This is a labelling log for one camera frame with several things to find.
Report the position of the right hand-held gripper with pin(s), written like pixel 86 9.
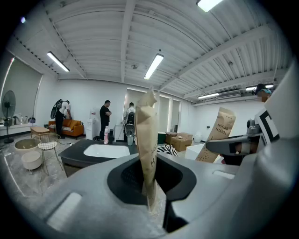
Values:
pixel 271 126

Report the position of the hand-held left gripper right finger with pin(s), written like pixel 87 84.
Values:
pixel 210 198

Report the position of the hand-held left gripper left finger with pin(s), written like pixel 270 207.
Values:
pixel 93 205

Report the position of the clear drinking glass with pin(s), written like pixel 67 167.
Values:
pixel 130 140

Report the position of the person's right hand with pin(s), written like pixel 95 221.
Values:
pixel 239 149

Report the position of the white pedal bin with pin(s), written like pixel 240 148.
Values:
pixel 197 137

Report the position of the large cardboard box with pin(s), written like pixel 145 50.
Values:
pixel 181 144

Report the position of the dark metal bin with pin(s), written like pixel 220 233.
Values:
pixel 176 128

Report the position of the small cardboard box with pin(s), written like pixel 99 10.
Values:
pixel 170 135

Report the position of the white air conditioner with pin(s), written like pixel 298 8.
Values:
pixel 229 94

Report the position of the black white zigzag blanket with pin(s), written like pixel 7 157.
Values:
pixel 167 148

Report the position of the narrow grey roller blind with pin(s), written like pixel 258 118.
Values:
pixel 176 112
pixel 164 112

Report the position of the white sink basin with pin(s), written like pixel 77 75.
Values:
pixel 106 151

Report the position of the black vanity counter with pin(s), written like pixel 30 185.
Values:
pixel 70 154

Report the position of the dark green bathtub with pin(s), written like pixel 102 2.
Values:
pixel 161 137

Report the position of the person's head in black cap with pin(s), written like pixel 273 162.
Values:
pixel 261 88

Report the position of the black basin faucet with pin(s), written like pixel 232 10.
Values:
pixel 111 136

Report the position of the pink bottle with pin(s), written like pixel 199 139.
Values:
pixel 106 135

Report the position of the teal hair clip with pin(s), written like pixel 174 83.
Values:
pixel 268 91

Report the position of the white water dispenser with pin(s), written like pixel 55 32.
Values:
pixel 90 129

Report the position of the white cabinet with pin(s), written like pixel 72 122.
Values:
pixel 118 131

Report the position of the orange sofa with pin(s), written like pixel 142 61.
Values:
pixel 74 127

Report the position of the striped seat cushion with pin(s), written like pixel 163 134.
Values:
pixel 66 129

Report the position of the grey dome equipment backpack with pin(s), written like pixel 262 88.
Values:
pixel 130 128

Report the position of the large round beige table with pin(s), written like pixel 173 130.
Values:
pixel 25 145

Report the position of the clear water dispenser bottle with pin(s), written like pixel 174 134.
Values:
pixel 93 114

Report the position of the wooden side table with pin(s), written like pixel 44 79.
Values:
pixel 39 130

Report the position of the wide grey roller blind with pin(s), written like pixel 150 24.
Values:
pixel 130 95

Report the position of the purple handbag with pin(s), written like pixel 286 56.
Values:
pixel 31 120

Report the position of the white low shelf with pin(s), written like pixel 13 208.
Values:
pixel 16 129

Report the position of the round smoke detector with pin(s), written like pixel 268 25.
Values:
pixel 134 67

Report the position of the grey gripper camera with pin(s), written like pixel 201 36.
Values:
pixel 252 127

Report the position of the black pedestal fan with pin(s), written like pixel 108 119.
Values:
pixel 9 102

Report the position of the large grey wall screen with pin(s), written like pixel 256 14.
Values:
pixel 23 88

